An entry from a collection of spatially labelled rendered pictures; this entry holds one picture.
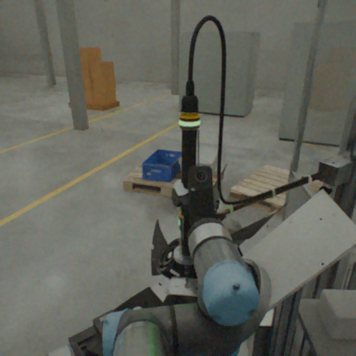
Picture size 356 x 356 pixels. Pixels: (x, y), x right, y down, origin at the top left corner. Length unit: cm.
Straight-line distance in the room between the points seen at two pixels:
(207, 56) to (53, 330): 682
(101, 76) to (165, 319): 837
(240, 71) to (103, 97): 369
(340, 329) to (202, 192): 84
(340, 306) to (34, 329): 194
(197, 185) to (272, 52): 1228
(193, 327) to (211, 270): 10
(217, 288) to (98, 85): 856
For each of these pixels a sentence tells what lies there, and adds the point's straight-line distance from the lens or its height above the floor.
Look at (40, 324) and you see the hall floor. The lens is 253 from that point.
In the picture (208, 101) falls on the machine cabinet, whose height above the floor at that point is 35.
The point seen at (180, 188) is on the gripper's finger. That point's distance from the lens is 67.
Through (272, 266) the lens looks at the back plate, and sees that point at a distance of 103.
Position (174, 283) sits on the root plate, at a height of 120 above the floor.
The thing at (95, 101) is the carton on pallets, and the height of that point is 23.
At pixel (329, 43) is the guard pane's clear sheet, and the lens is 187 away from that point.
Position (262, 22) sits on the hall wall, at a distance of 1286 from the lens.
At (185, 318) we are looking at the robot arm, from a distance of 51.
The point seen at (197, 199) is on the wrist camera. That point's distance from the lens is 56.
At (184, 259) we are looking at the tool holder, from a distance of 78.
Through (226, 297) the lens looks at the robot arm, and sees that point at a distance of 43.
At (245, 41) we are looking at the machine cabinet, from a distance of 773.
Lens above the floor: 181
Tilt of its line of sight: 24 degrees down
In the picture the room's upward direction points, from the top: straight up
